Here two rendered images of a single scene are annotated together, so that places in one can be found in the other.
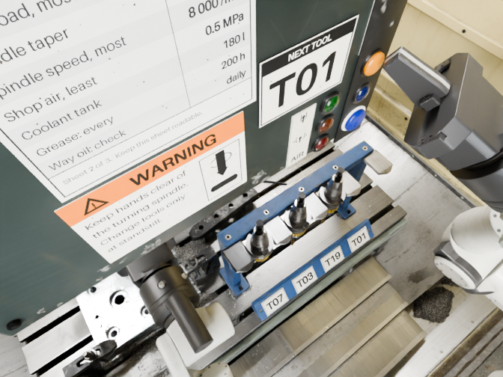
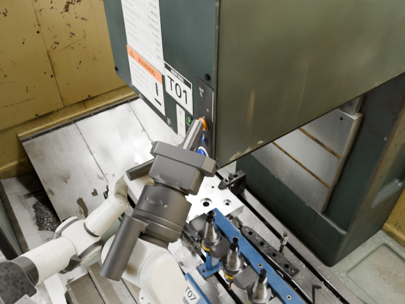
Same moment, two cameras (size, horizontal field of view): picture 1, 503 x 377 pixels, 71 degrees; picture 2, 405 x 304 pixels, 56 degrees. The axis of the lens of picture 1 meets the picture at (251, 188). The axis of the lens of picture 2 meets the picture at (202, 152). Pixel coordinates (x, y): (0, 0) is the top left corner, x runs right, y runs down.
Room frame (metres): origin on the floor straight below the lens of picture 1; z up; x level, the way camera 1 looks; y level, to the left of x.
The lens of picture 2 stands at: (0.27, -0.67, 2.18)
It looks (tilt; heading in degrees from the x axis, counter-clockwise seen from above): 44 degrees down; 89
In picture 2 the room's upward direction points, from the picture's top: straight up
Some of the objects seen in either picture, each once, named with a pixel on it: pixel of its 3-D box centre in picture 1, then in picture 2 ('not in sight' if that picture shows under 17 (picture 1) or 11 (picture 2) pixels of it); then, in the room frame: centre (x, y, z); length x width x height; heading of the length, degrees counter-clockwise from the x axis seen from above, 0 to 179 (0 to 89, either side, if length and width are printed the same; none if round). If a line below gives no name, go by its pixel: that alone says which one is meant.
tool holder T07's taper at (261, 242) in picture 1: (259, 236); (210, 226); (0.30, -0.01, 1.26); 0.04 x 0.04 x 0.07
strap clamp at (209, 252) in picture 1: (196, 265); not in sight; (0.34, 0.17, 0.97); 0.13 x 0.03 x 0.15; 124
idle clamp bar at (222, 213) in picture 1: (224, 215); (267, 254); (0.52, 0.09, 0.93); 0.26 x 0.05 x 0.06; 129
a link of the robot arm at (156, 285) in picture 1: (156, 272); not in sight; (0.21, 0.18, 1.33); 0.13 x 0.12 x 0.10; 124
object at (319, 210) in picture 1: (314, 207); (245, 277); (0.40, -0.15, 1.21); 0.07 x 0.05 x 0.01; 34
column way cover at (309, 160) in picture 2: not in sight; (293, 137); (0.66, 0.49, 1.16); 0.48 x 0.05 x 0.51; 124
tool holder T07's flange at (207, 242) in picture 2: (259, 244); (210, 236); (0.30, -0.01, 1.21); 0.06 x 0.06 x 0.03
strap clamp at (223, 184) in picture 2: not in sight; (231, 183); (0.41, 0.40, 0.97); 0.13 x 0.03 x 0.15; 34
